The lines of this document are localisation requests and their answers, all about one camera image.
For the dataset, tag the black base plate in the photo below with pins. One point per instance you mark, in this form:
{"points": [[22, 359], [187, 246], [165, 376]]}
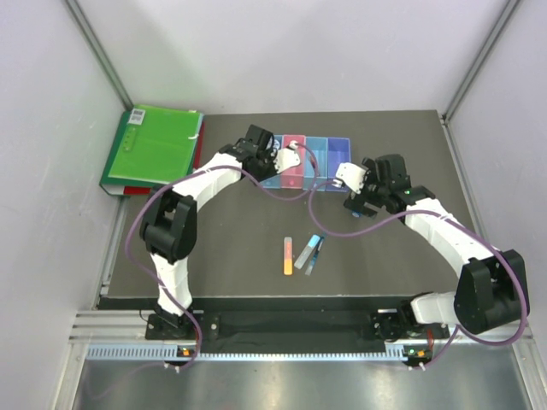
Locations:
{"points": [[277, 326]]}

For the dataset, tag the red folder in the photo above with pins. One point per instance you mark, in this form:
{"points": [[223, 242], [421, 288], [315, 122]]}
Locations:
{"points": [[136, 191]]}

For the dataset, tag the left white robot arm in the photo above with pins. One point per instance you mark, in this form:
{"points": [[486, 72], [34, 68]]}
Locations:
{"points": [[169, 226]]}

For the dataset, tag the blue pen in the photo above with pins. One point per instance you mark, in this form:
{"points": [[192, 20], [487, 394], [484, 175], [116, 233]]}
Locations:
{"points": [[315, 256]]}

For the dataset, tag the grey slotted cable duct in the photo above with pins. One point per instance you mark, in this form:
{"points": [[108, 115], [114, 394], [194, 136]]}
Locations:
{"points": [[171, 352]]}

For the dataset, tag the teal blue bin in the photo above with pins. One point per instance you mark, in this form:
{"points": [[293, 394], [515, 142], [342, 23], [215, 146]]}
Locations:
{"points": [[319, 148]]}

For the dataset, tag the dark green binder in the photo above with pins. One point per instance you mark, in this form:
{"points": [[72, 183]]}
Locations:
{"points": [[114, 186]]}

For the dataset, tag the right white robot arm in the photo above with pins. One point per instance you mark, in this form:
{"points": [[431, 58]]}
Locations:
{"points": [[491, 290]]}

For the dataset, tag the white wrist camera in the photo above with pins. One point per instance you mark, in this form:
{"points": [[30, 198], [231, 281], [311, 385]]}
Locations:
{"points": [[351, 176], [285, 159]]}

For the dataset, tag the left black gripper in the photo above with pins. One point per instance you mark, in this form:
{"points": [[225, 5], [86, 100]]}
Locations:
{"points": [[267, 155]]}

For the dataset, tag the orange highlighter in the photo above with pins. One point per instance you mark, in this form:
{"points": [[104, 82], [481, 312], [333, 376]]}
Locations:
{"points": [[287, 256]]}

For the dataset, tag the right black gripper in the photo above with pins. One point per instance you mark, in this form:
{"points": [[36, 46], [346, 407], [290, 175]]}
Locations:
{"points": [[357, 202]]}

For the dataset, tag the light blue highlighter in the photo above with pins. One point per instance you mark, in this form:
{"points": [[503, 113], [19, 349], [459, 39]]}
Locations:
{"points": [[307, 251]]}

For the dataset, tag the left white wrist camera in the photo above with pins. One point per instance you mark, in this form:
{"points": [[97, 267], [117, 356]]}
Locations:
{"points": [[285, 159]]}

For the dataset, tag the pink bin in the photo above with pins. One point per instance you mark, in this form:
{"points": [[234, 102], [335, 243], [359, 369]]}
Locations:
{"points": [[293, 177]]}

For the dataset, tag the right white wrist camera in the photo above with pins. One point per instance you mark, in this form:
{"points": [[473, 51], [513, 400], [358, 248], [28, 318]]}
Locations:
{"points": [[351, 176]]}

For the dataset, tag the green folder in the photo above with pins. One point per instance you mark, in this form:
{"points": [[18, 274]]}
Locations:
{"points": [[158, 146]]}

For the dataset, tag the light blue bin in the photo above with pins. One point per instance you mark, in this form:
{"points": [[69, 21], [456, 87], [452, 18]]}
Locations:
{"points": [[275, 181]]}

